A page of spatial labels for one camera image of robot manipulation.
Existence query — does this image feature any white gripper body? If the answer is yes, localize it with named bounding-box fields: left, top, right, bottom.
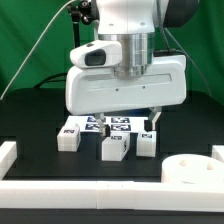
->
left=65, top=55, right=186, bottom=115

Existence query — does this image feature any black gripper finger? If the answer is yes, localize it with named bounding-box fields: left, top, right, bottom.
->
left=94, top=113, right=110, bottom=137
left=144, top=107, right=162, bottom=132

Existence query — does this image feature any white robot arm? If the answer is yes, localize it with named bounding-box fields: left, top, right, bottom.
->
left=66, top=0, right=200, bottom=136

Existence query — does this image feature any white marker sheet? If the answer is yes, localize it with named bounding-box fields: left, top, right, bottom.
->
left=65, top=115, right=152, bottom=133

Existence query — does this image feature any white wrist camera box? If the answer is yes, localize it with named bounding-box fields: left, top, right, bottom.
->
left=70, top=40, right=122, bottom=68

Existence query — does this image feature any black cable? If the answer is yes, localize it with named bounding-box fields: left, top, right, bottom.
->
left=33, top=72, right=68, bottom=90

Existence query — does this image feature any grey right cable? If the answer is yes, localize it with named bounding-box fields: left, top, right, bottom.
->
left=161, top=26, right=214, bottom=98

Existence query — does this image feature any white cable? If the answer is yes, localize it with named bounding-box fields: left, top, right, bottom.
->
left=0, top=0, right=76, bottom=101

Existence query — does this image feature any white left fence rail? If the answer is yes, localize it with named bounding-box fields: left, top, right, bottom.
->
left=0, top=141, right=17, bottom=181

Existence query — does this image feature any white front fence rail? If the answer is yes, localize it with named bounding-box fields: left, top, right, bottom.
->
left=0, top=181, right=224, bottom=212

